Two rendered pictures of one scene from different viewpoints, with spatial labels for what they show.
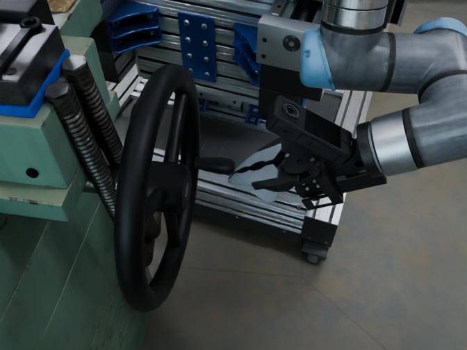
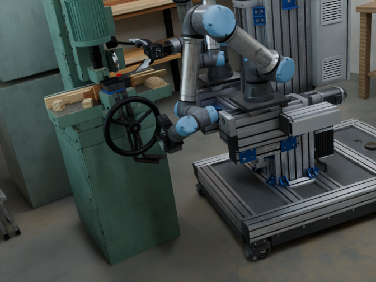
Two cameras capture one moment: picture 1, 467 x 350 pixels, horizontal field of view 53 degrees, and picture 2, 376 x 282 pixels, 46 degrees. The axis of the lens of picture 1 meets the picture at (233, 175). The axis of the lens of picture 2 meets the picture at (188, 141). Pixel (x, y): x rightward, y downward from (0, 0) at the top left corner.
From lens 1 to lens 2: 1.77 m
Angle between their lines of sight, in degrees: 50
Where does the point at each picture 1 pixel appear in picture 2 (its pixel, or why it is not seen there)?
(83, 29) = (158, 95)
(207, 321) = (186, 252)
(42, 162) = (108, 105)
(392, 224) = (309, 271)
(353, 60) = (180, 108)
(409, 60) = (189, 111)
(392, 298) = not seen: outside the picture
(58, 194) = not seen: hidden behind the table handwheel
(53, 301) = (113, 159)
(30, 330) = (102, 158)
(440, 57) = (194, 112)
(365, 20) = (182, 98)
